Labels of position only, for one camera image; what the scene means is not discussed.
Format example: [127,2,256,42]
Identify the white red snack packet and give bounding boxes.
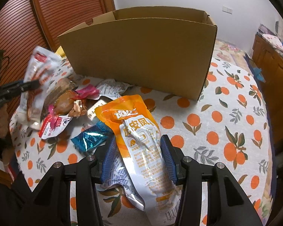
[17,46,61,130]

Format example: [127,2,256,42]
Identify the orange chicken feet snack bag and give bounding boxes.
[95,95,181,225]

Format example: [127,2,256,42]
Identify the person's left hand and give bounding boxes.
[0,104,9,139]

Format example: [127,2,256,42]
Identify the brown meat snack packet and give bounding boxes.
[41,78,87,120]

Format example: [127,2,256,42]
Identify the blue foil candy wrapper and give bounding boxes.
[71,121,113,153]

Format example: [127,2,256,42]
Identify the silver printed snack packet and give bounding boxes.
[96,150,145,211]

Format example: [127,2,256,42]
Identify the white pink snack packet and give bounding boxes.
[39,84,99,139]

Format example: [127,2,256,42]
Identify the yellow cloth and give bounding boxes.
[55,46,65,58]

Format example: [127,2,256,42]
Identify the orange print tablecloth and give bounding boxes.
[9,40,274,225]

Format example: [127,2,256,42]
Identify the wooden louvered wardrobe door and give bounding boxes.
[0,0,116,118]

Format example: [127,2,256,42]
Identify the white printed snack packet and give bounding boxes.
[87,79,133,121]

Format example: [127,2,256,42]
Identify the blue object near cabinet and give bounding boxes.
[253,67,266,83]

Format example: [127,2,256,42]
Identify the wooden sideboard cabinet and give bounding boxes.
[252,34,283,143]

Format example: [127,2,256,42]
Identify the brown cardboard box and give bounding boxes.
[58,6,218,101]

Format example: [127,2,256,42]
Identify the folded floral cloth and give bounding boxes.
[262,34,283,53]

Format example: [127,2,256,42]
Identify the white wall switch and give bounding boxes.
[222,6,233,14]

